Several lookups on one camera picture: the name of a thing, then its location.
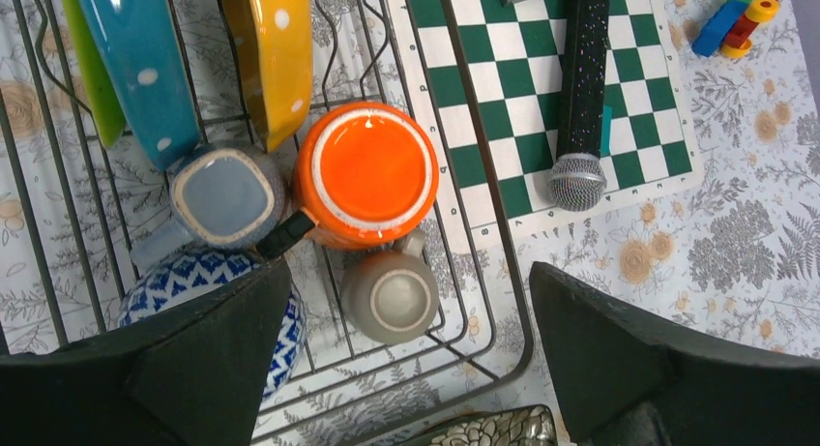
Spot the orange ceramic mug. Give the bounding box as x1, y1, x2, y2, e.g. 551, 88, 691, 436
256, 102, 439, 258

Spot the small beige ceramic cup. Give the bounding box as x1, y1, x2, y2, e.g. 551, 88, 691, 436
340, 228, 440, 344

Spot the colourful lego toy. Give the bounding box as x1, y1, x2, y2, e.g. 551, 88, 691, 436
691, 0, 781, 59

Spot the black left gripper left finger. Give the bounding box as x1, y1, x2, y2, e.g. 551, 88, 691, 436
1, 260, 291, 445

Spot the green plate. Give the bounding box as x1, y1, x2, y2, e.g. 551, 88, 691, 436
62, 0, 126, 149

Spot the yellow polka dot plate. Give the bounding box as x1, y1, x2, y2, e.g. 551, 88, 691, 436
220, 0, 313, 151

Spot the grey wire dish rack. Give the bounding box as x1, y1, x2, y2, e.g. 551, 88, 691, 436
0, 0, 536, 446

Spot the green white chessboard mat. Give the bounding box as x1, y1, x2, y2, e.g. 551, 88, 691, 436
386, 0, 703, 253

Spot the grey blue ceramic mug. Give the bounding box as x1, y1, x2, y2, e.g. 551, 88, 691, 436
131, 141, 287, 270

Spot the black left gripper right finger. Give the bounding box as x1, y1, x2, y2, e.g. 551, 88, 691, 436
529, 262, 819, 445

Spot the black glitter microphone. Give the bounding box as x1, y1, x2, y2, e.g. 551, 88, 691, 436
547, 0, 610, 212

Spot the blue polka dot plate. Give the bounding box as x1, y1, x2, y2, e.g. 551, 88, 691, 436
78, 0, 200, 170

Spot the blue white patterned bowl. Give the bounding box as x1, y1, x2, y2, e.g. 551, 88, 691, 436
116, 246, 307, 401

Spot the black floral square plate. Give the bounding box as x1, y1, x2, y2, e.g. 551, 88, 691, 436
401, 404, 558, 446

